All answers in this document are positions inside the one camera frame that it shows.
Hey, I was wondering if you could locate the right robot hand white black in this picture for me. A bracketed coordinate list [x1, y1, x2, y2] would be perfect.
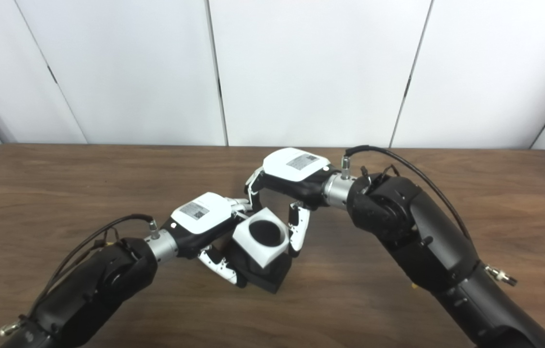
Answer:
[245, 147, 341, 258]

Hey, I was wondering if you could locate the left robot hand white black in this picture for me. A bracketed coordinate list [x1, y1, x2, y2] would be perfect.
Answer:
[161, 192, 254, 288]

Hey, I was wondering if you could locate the white square piece with hole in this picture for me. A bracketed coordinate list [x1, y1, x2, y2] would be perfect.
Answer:
[232, 207, 290, 269]

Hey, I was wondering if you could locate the black peg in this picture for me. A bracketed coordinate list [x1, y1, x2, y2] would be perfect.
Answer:
[227, 220, 292, 294]

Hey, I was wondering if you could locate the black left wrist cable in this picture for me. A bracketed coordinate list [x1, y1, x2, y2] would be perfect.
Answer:
[36, 214, 161, 310]

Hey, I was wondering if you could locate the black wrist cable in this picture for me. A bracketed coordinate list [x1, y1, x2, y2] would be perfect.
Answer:
[36, 214, 161, 310]
[340, 145, 471, 240]

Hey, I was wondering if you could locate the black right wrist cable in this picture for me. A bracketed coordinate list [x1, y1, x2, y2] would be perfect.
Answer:
[340, 145, 471, 240]

